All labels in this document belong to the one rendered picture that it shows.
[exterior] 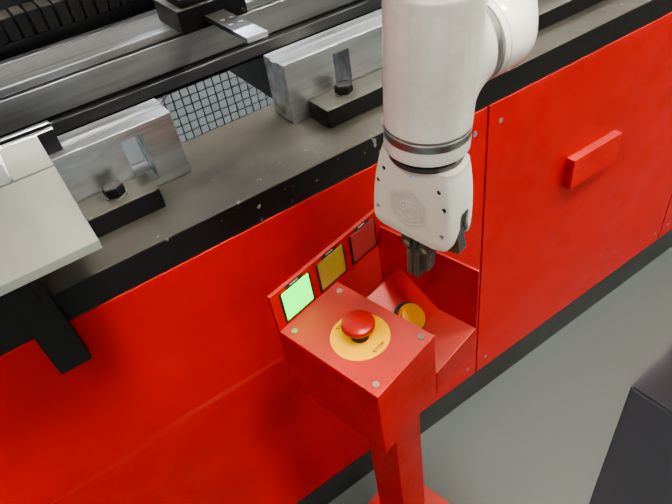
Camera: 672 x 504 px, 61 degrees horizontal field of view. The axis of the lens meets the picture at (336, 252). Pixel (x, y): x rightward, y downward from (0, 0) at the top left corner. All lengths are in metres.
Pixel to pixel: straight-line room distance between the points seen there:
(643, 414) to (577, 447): 1.14
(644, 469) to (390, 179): 0.34
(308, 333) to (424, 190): 0.24
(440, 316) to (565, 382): 0.87
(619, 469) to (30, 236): 0.52
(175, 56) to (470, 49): 0.67
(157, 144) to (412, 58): 0.43
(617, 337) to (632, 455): 1.33
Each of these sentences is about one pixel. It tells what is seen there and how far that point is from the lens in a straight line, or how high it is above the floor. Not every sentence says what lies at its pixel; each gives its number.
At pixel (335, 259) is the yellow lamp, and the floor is 0.82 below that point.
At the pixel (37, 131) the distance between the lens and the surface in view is 0.80.
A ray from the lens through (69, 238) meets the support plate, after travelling 0.58.
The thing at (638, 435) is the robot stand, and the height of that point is 0.96.
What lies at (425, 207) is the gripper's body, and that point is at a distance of 0.58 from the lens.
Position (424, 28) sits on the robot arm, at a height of 1.13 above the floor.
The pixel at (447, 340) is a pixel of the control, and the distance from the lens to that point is 0.77.
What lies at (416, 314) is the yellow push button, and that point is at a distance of 0.77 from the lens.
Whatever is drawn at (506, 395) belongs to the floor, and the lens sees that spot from 1.58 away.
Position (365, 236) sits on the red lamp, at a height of 0.82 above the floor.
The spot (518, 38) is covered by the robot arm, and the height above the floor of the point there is 1.09.
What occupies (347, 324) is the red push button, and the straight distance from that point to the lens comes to 0.66.
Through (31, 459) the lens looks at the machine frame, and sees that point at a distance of 0.91.
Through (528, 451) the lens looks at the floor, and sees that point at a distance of 1.50.
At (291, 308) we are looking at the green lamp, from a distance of 0.70.
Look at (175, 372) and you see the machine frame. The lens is 0.88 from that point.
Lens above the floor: 1.30
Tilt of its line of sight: 41 degrees down
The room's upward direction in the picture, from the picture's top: 10 degrees counter-clockwise
